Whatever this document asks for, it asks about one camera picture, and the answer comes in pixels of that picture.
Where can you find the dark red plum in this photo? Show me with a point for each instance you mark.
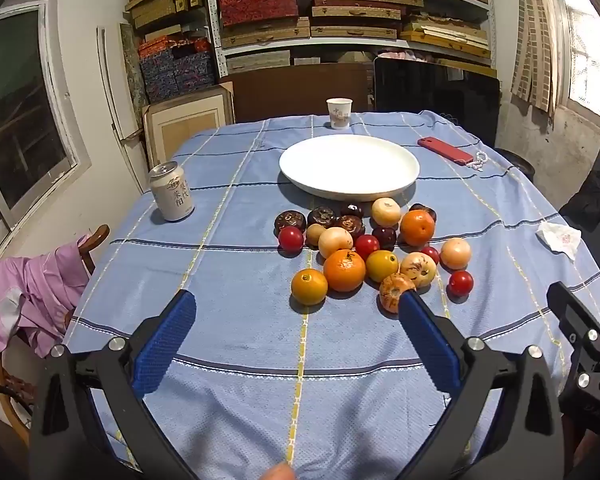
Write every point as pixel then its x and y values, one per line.
pixel 352 209
pixel 384 237

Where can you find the brown board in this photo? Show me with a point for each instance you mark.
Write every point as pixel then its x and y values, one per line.
pixel 290 90

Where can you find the black garment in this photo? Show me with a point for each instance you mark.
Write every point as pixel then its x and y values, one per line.
pixel 595 195

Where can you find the pale yellow apple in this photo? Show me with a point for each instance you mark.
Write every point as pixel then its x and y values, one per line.
pixel 386 211

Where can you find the white framed window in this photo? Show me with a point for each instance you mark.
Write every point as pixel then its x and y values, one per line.
pixel 15 110

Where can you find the white leaning board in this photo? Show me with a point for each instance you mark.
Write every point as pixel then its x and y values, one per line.
pixel 111 90

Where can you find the black flat monitor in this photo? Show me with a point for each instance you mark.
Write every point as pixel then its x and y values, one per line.
pixel 430 90

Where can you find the red tomato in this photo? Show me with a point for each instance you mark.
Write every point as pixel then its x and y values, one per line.
pixel 367 246
pixel 290 239
pixel 431 254
pixel 460 283

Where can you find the pinkish peach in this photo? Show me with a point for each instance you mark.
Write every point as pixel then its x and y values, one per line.
pixel 455 253

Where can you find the stack of blue patterned boxes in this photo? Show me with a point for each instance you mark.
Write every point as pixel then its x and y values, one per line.
pixel 175 70

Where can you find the beige framed board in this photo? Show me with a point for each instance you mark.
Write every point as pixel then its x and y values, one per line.
pixel 190 125

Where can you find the person's left hand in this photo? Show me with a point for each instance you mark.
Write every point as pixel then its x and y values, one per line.
pixel 279 474

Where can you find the red brocade box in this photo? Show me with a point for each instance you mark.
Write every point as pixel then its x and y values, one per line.
pixel 260 7

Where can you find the pink garment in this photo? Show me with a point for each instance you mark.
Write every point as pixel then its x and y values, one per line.
pixel 30 290

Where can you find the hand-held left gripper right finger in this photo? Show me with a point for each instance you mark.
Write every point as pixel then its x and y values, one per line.
pixel 430 345

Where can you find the red phone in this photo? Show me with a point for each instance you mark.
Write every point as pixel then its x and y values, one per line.
pixel 445 150

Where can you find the white paper cup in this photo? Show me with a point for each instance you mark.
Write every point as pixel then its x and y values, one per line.
pixel 339 112

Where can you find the brick patterned curtain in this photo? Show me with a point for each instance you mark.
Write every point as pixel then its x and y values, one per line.
pixel 535 35

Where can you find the shelf of flat boxes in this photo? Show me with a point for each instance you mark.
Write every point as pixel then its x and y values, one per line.
pixel 355 12

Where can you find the speckled tan apple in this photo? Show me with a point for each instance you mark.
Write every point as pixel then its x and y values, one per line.
pixel 391 292

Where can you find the pink cloth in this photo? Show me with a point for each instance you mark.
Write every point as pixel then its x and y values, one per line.
pixel 405 55

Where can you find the grey marbled board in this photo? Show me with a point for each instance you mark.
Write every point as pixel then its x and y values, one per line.
pixel 132 65

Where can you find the small yellow tangerine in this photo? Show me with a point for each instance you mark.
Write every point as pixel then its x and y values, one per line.
pixel 382 266
pixel 309 286

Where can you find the white beverage can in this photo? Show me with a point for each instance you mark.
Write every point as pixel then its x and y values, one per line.
pixel 172 195

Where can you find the crumpled white tissue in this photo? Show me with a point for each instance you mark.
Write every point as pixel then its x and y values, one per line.
pixel 557 237

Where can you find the bright barred window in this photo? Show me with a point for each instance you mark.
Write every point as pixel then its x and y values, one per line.
pixel 590 50

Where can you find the tan longan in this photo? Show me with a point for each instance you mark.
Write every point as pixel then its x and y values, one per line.
pixel 313 234

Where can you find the black stool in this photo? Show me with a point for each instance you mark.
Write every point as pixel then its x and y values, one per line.
pixel 515 160

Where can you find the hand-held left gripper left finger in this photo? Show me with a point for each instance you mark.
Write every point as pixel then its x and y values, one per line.
pixel 167 340

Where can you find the orange tangerine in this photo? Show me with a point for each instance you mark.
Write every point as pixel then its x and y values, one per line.
pixel 417 227
pixel 344 270

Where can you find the white round plate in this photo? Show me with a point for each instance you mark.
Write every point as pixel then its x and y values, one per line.
pixel 350 165

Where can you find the wooden chair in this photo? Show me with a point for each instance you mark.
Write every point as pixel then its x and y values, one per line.
pixel 96 236

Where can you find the dark brown plum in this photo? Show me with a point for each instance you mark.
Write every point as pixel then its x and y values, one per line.
pixel 427 209

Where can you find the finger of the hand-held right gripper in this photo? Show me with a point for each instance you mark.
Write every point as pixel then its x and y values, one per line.
pixel 572 317

